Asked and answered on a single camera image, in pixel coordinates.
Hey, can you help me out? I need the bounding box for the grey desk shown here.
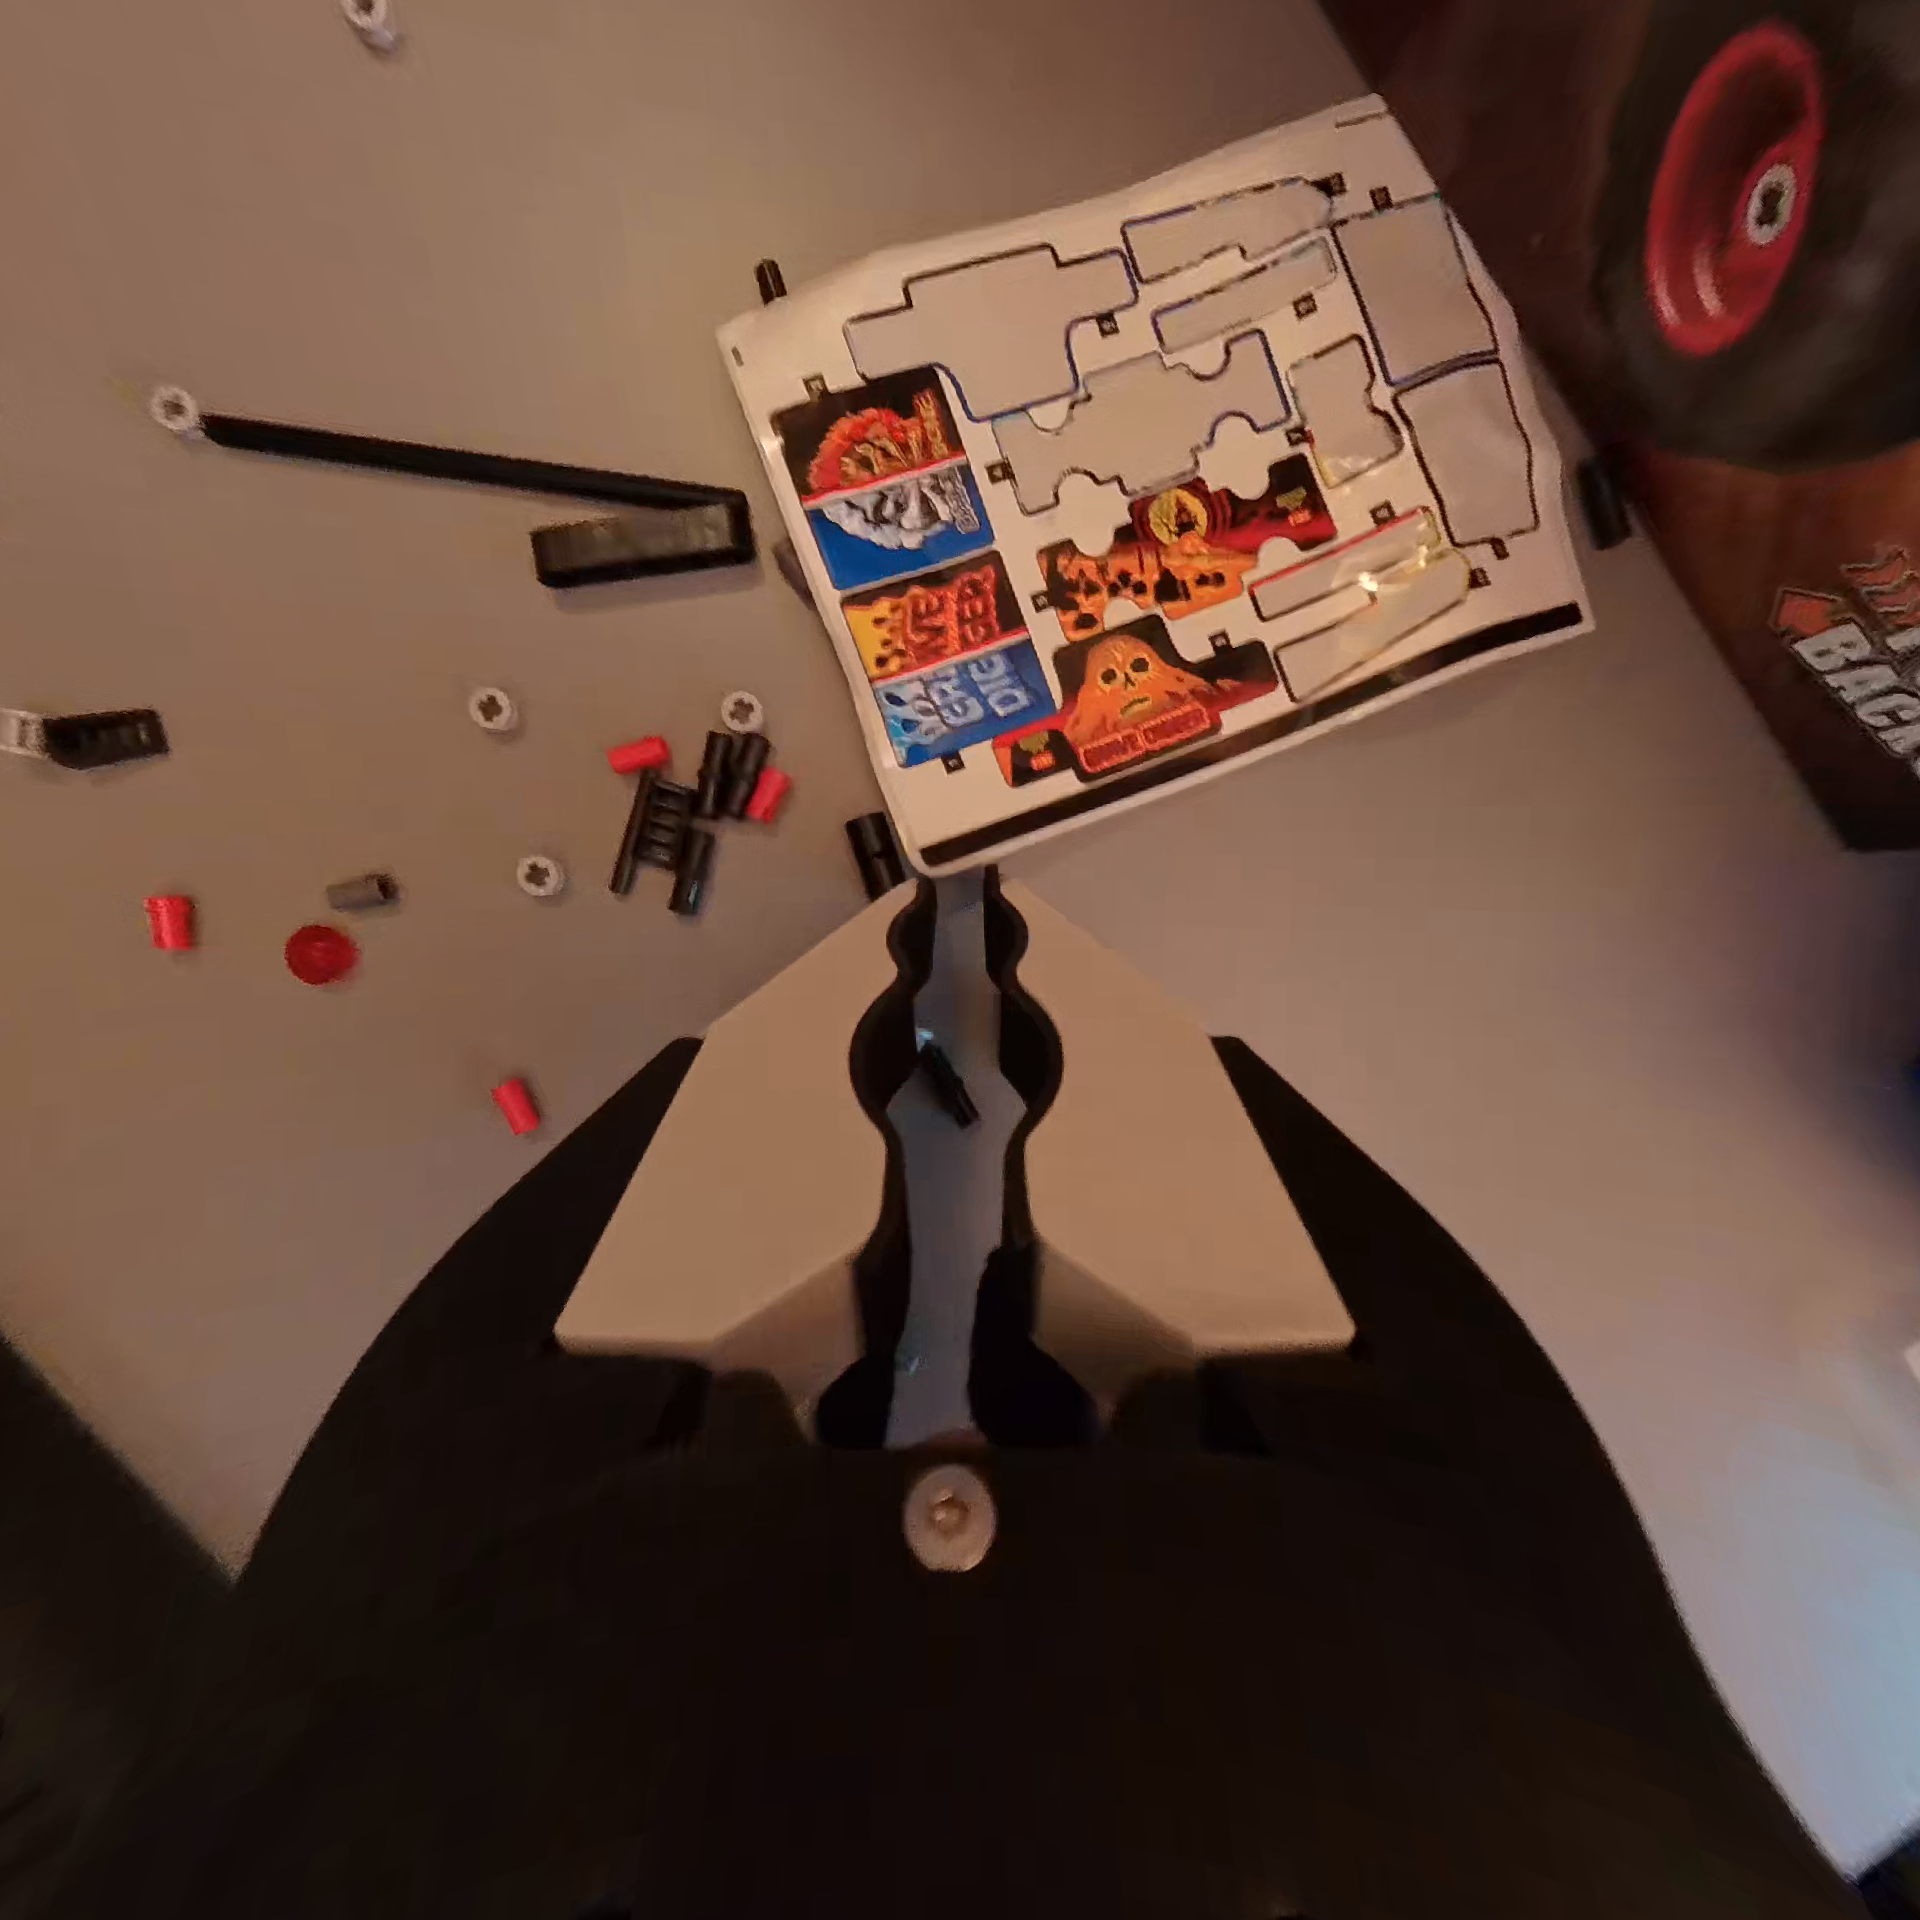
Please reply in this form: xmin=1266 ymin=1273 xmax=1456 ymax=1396
xmin=0 ymin=0 xmax=1920 ymax=1876

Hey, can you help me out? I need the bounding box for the black double pin connector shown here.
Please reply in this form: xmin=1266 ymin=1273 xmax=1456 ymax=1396
xmin=692 ymin=729 xmax=772 ymax=825

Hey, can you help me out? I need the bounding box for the long black axle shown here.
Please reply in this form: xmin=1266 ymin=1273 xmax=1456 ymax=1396
xmin=193 ymin=412 xmax=751 ymax=513

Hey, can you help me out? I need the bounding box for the black beam with white end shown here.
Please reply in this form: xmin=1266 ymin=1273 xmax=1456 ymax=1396
xmin=0 ymin=709 xmax=169 ymax=770

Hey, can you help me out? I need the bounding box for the short black beam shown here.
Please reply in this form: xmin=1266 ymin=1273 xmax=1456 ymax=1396
xmin=527 ymin=502 xmax=756 ymax=590

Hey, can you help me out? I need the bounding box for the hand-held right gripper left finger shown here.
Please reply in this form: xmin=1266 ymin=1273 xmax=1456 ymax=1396
xmin=550 ymin=883 xmax=944 ymax=1450

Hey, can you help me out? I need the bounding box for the sticker sheet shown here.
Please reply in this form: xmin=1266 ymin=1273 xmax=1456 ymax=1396
xmin=717 ymin=94 xmax=1594 ymax=875

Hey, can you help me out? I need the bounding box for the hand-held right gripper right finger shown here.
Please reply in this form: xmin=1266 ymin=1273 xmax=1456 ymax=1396
xmin=966 ymin=870 xmax=1358 ymax=1450

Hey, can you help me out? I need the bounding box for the printed toy box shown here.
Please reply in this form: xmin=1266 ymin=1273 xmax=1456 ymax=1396
xmin=1319 ymin=0 xmax=1920 ymax=857

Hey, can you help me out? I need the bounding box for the black ladder frame piece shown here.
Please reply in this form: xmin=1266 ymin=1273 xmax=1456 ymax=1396
xmin=607 ymin=773 xmax=720 ymax=916

